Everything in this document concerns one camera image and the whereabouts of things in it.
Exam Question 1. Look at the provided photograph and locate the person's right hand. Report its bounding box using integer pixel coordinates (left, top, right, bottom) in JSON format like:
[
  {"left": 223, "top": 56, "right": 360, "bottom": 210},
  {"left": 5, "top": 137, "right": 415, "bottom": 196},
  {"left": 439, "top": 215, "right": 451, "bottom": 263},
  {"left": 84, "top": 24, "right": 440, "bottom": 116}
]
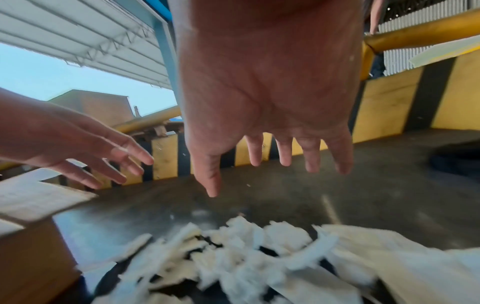
[{"left": 168, "top": 0, "right": 367, "bottom": 198}]

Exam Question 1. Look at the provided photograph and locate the person's left hand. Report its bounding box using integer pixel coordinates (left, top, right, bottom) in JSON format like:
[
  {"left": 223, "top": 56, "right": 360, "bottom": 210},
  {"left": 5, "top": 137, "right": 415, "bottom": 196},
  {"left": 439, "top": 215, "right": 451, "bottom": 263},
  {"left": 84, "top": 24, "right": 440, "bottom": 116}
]
[{"left": 0, "top": 87, "right": 156, "bottom": 191}]

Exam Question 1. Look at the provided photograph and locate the brown cardboard box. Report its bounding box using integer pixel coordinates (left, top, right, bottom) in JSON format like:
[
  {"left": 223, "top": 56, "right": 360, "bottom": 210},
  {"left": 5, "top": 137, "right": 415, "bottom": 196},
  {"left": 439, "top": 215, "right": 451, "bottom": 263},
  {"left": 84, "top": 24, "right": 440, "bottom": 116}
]
[{"left": 0, "top": 167, "right": 99, "bottom": 304}]

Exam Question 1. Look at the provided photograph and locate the pile of white paper scraps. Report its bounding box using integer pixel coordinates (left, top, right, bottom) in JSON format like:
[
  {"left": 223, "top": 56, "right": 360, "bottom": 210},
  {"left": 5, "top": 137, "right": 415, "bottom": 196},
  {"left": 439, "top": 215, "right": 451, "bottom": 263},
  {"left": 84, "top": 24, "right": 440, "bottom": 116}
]
[{"left": 76, "top": 216, "right": 480, "bottom": 304}]

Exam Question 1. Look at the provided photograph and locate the brown brick building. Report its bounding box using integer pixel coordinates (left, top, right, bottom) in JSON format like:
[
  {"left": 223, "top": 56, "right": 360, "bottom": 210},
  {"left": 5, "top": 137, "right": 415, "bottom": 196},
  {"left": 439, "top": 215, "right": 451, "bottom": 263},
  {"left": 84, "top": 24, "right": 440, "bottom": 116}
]
[{"left": 46, "top": 89, "right": 142, "bottom": 123}]

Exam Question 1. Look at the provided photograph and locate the white corrugated canopy roof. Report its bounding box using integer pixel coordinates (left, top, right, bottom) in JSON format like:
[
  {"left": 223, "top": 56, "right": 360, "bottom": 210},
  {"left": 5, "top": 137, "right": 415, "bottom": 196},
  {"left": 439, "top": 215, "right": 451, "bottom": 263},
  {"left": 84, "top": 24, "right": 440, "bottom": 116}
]
[{"left": 0, "top": 0, "right": 174, "bottom": 90}]

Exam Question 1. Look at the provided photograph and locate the yellow black striped barrier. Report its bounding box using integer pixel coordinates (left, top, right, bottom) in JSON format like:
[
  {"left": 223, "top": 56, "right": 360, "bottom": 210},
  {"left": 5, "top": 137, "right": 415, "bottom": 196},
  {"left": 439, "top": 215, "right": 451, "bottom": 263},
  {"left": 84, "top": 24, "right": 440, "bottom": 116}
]
[{"left": 0, "top": 53, "right": 480, "bottom": 191}]

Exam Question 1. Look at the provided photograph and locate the white corrugated fence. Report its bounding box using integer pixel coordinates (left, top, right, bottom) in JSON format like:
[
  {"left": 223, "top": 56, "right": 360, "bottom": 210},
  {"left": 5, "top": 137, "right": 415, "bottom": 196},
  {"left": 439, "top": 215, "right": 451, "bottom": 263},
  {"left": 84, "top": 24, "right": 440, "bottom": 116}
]
[{"left": 376, "top": 0, "right": 470, "bottom": 75}]

